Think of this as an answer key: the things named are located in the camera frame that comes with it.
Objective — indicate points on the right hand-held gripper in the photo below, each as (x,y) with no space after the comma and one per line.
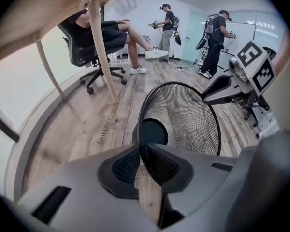
(261,76)

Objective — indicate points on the black mesh waste bin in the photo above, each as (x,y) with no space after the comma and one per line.
(183,120)

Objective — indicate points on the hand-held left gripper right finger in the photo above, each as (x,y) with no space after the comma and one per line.
(207,190)

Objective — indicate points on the light wooden desk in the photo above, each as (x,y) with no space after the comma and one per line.
(38,13)

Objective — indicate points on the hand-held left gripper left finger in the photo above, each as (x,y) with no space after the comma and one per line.
(82,190)

